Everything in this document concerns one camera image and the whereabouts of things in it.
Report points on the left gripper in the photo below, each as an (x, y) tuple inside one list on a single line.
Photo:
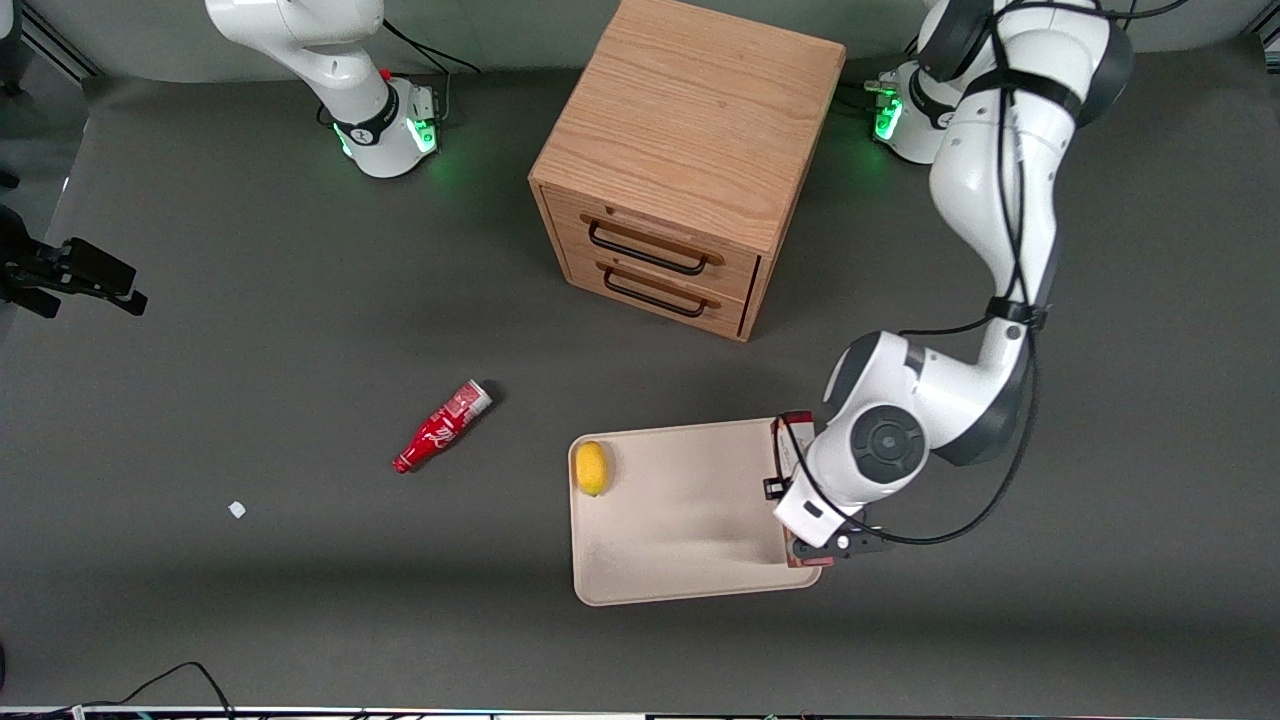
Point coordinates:
[(770, 488)]

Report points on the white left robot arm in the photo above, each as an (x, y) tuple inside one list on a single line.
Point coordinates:
[(970, 180)]

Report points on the cream plastic tray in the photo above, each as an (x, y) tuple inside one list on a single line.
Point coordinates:
[(680, 520)]

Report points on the wooden drawer front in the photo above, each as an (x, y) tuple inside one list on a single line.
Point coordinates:
[(740, 270), (725, 315)]

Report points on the yellow lemon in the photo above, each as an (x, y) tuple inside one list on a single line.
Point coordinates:
[(592, 468)]

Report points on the red soda bottle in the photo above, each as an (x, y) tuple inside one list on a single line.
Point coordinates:
[(440, 428)]

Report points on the wooden two-drawer cabinet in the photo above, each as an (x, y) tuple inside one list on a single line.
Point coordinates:
[(690, 100)]

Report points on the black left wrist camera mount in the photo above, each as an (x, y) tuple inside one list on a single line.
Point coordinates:
[(842, 546)]

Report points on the aluminium frame rail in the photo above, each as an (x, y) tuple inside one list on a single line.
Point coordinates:
[(55, 45)]

